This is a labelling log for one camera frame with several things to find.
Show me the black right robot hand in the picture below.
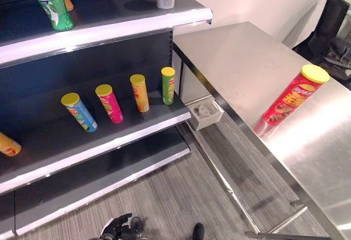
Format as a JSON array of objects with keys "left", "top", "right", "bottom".
[{"left": 193, "top": 223, "right": 205, "bottom": 240}]

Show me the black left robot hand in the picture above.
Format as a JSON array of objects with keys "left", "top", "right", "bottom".
[{"left": 100, "top": 213, "right": 144, "bottom": 240}]

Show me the white floor socket box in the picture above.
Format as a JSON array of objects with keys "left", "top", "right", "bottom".
[{"left": 188, "top": 99, "right": 223, "bottom": 131}]

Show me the blue chip can yellow lid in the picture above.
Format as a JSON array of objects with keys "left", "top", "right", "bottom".
[{"left": 60, "top": 92, "right": 98, "bottom": 133}]

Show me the pink chip can yellow lid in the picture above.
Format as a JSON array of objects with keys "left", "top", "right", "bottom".
[{"left": 95, "top": 84, "right": 124, "bottom": 124}]

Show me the orange chip can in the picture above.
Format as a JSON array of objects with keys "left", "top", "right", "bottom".
[{"left": 0, "top": 131, "right": 22, "bottom": 157}]

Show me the green chip can yellow lid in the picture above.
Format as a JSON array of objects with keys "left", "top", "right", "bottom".
[{"left": 161, "top": 66, "right": 176, "bottom": 106}]

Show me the stainless steel table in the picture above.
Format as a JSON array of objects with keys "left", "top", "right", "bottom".
[{"left": 172, "top": 21, "right": 351, "bottom": 240}]

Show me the red chip can yellow lid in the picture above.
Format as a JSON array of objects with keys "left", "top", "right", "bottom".
[{"left": 262, "top": 64, "right": 331, "bottom": 126}]

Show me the dark grey store shelf unit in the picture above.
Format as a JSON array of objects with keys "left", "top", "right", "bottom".
[{"left": 0, "top": 0, "right": 214, "bottom": 240}]

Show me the green bottle white cap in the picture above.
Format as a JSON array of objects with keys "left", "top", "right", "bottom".
[{"left": 33, "top": 0, "right": 75, "bottom": 32}]

